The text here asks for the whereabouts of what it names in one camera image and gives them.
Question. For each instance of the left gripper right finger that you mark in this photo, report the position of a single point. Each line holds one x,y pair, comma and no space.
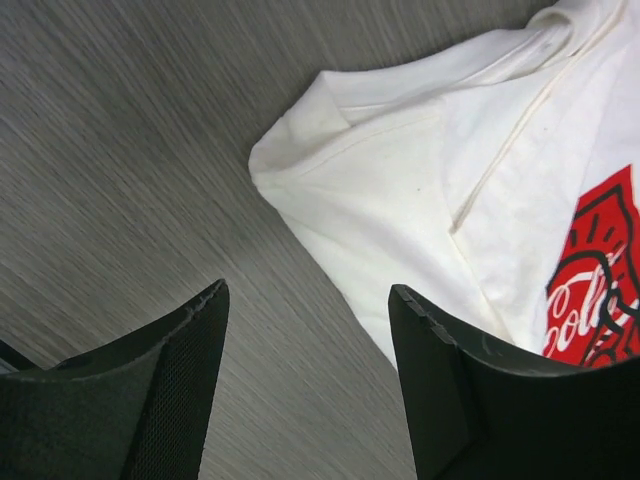
480,408

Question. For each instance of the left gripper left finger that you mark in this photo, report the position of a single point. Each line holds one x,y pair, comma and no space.
136,408

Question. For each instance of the white Coca-Cola t-shirt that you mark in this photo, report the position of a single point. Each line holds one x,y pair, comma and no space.
498,178

